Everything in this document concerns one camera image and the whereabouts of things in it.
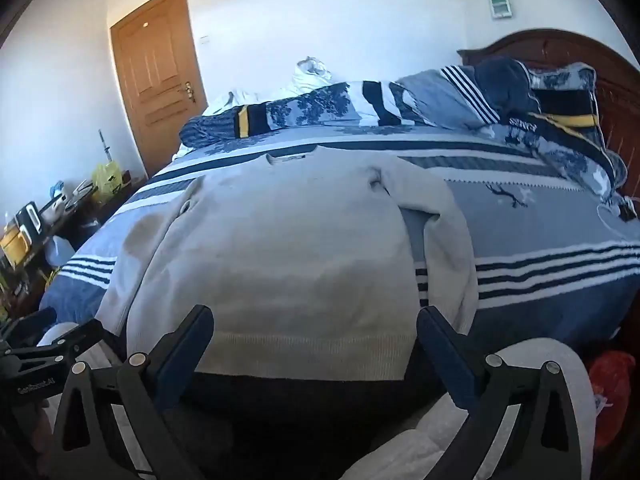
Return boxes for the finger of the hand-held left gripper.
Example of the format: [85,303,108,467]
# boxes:
[0,306,58,349]
[10,318,108,368]

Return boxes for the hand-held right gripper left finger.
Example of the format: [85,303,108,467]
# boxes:
[50,304,216,480]

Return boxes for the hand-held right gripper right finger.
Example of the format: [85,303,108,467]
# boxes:
[416,306,583,480]

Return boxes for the beige sweater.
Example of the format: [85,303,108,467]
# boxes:
[95,145,480,381]

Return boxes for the white clothes pile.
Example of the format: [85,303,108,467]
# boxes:
[202,56,333,116]

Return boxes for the person's left hand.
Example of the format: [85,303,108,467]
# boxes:
[20,402,56,461]

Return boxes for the yellow box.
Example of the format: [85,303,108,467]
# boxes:
[0,227,31,266]

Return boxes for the white plastic bag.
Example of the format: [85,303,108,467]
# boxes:
[45,235,76,268]

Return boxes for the black and white appliance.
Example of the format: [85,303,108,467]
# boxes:
[14,201,43,231]

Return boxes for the person's white quilted pants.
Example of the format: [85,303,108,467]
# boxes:
[37,322,596,480]

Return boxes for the dark wooden side table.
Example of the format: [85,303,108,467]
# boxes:
[0,170,148,316]

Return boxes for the blue striped bed blanket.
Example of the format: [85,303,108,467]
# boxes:
[39,122,640,356]

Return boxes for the yellow plastic bag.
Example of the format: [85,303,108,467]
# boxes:
[91,160,126,196]

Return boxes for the red plastic bag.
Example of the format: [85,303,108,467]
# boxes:
[587,350,636,453]

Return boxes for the blue printed pillow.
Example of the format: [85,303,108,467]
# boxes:
[505,110,628,197]
[527,62,599,128]

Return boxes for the grey white-striped pillow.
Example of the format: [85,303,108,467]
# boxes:
[397,65,501,128]

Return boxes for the dark blue cloth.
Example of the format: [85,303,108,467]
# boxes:
[472,57,543,116]

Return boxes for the rolled blue printed quilt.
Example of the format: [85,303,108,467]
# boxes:
[179,80,436,150]

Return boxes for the wooden door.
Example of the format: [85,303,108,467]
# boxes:
[109,0,208,177]

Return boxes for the wooden headboard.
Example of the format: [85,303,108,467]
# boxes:
[457,29,640,196]

